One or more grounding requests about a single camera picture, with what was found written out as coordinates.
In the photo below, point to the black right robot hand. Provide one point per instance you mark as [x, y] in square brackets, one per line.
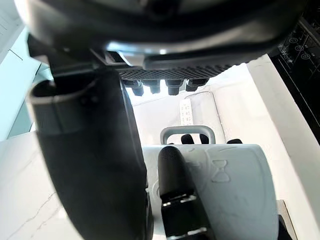
[95, 155]

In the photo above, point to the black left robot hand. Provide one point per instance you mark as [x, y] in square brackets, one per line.
[175, 172]

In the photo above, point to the pale grey embossed cup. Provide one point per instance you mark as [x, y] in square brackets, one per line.
[237, 187]

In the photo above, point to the white power strip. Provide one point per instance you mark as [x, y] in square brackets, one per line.
[186, 112]

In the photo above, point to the clear plastic container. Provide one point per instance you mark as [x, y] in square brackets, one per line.
[205, 107]

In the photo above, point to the white cabinet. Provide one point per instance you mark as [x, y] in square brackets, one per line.
[15, 95]

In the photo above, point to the black appliance control panel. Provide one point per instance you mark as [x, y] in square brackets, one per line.
[305, 65]

